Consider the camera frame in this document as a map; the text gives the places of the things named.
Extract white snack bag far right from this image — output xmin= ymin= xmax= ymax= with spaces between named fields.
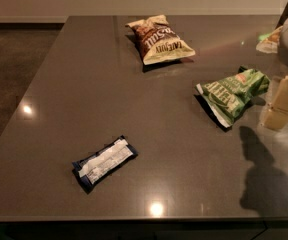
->
xmin=256 ymin=26 xmax=282 ymax=54

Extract green jalapeno chip bag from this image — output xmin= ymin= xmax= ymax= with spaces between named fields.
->
xmin=196 ymin=66 xmax=270 ymax=128

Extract brown chip bag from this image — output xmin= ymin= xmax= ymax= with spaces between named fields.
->
xmin=126 ymin=15 xmax=195 ymax=65

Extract blue rxbar blueberry bar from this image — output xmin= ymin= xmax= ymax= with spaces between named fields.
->
xmin=72 ymin=135 xmax=138 ymax=193

